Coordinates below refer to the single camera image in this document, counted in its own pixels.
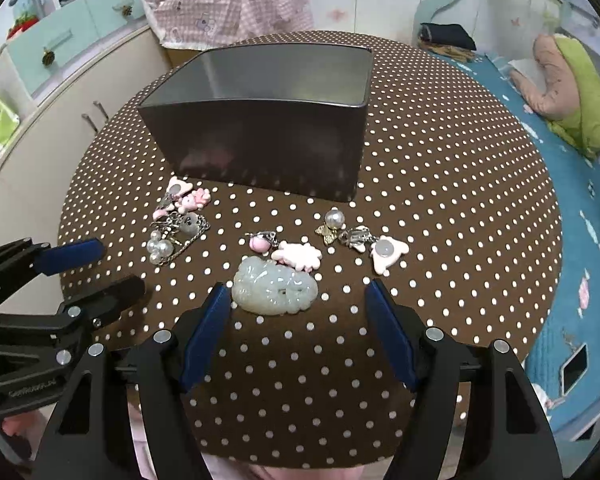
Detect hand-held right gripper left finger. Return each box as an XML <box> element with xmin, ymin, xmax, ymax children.
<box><xmin>32</xmin><ymin>282</ymin><xmax>233</xmax><ymax>480</ymax></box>

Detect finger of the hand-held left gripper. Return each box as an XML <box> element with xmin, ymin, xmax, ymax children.
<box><xmin>0</xmin><ymin>275</ymin><xmax>146</xmax><ymax>346</ymax></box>
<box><xmin>0</xmin><ymin>237</ymin><xmax>106</xmax><ymax>311</ymax></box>

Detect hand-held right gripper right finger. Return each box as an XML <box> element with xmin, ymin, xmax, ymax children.
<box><xmin>365</xmin><ymin>279</ymin><xmax>566</xmax><ymax>480</ymax></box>

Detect pale green jade pendant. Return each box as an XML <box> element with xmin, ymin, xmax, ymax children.
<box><xmin>231</xmin><ymin>256</ymin><xmax>318</xmax><ymax>317</ymax></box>

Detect grey metal tin box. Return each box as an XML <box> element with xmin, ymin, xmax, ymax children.
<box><xmin>137</xmin><ymin>44</ymin><xmax>373</xmax><ymax>204</ymax></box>

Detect person's left hand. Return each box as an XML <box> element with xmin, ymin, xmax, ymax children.
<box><xmin>2</xmin><ymin>411</ymin><xmax>48</xmax><ymax>462</ymax></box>

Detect white bear charm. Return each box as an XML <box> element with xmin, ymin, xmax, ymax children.
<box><xmin>369</xmin><ymin>237</ymin><xmax>410</xmax><ymax>275</ymax></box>

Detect grey stone pendant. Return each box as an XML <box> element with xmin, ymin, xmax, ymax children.
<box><xmin>180</xmin><ymin>212</ymin><xmax>204</xmax><ymax>238</ymax></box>

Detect silver clip earring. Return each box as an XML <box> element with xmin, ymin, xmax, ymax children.
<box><xmin>341</xmin><ymin>227</ymin><xmax>376</xmax><ymax>253</ymax></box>

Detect pink bead clip earring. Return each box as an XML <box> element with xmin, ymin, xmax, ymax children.
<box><xmin>245</xmin><ymin>230</ymin><xmax>281</xmax><ymax>253</ymax></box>

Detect pink cat charm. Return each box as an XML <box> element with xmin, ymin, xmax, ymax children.
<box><xmin>177</xmin><ymin>188</ymin><xmax>211</xmax><ymax>212</ymax></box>

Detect pink white cloud charm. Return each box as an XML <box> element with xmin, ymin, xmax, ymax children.
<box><xmin>271</xmin><ymin>241</ymin><xmax>323</xmax><ymax>272</ymax></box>

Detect pearl gold butterfly earring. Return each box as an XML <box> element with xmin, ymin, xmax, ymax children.
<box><xmin>315</xmin><ymin>208</ymin><xmax>348</xmax><ymax>247</ymax></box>

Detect white curved cabinet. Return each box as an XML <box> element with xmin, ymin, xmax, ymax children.
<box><xmin>0</xmin><ymin>25</ymin><xmax>171</xmax><ymax>201</ymax></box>

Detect brown polka dot tablecloth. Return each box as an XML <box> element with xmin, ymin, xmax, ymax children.
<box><xmin>57</xmin><ymin>32</ymin><xmax>563</xmax><ymax>466</ymax></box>

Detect black smartphone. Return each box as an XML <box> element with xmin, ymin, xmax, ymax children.
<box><xmin>560</xmin><ymin>342</ymin><xmax>590</xmax><ymax>395</ymax></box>

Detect blue printed bed sheet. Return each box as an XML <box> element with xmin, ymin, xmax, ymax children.
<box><xmin>420</xmin><ymin>45</ymin><xmax>600</xmax><ymax>441</ymax></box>

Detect mint green drawer cabinet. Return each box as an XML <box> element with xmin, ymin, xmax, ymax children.
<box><xmin>5</xmin><ymin>0</ymin><xmax>153</xmax><ymax>98</ymax></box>

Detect red flower decoration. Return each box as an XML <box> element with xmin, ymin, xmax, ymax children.
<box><xmin>7</xmin><ymin>10</ymin><xmax>41</xmax><ymax>38</ymax></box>

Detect pink checked cloth cover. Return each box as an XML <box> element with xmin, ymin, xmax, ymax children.
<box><xmin>141</xmin><ymin>0</ymin><xmax>315</xmax><ymax>51</ymax></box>

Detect dark folded clothes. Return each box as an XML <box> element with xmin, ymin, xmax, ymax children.
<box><xmin>419</xmin><ymin>22</ymin><xmax>477</xmax><ymax>53</ymax></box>

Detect pink green plush pillow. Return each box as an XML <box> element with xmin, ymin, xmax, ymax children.
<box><xmin>510</xmin><ymin>34</ymin><xmax>600</xmax><ymax>158</ymax></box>

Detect pearl cluster silver chain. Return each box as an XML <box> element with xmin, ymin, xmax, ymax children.
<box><xmin>147</xmin><ymin>215</ymin><xmax>211</xmax><ymax>265</ymax></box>

